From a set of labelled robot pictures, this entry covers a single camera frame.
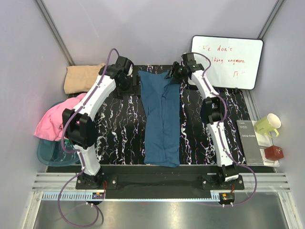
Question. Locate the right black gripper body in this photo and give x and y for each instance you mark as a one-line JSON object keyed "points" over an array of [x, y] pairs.
{"points": [[180, 78]]}

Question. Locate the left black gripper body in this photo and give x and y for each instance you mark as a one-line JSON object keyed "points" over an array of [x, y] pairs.
{"points": [[127, 89]]}

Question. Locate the blue t shirt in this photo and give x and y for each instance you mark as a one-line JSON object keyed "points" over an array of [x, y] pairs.
{"points": [[161, 102]]}

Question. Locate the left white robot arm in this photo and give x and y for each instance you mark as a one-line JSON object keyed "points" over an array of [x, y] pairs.
{"points": [[78, 122]]}

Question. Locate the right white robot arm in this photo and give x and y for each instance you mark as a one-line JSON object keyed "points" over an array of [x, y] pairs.
{"points": [[213, 114]]}

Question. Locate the white paper stack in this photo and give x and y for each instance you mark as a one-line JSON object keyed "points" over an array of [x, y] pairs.
{"points": [[264, 142]]}

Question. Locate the folded beige t shirt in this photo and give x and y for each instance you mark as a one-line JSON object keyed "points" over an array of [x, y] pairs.
{"points": [[81, 78]]}

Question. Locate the black marble pattern mat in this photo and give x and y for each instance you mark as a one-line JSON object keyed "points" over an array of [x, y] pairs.
{"points": [[121, 129]]}

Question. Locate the white whiteboard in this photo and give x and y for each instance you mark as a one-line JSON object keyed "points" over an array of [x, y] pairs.
{"points": [[234, 61]]}

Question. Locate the pink t shirt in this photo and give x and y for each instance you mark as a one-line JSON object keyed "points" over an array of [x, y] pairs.
{"points": [[50, 127]]}

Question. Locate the yellow green mug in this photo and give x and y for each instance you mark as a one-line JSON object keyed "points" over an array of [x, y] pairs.
{"points": [[268, 125]]}

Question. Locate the teal plastic basket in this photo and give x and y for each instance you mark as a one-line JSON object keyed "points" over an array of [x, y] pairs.
{"points": [[52, 154]]}

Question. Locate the grey setup guide booklet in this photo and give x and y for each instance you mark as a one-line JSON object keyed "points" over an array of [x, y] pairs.
{"points": [[249, 142]]}

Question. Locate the red brown box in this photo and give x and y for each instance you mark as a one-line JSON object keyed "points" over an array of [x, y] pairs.
{"points": [[274, 153]]}

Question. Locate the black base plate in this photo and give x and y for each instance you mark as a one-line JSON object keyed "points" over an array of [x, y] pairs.
{"points": [[204, 177]]}

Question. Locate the aluminium rail frame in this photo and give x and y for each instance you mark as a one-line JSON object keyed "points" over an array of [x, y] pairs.
{"points": [[47, 186]]}

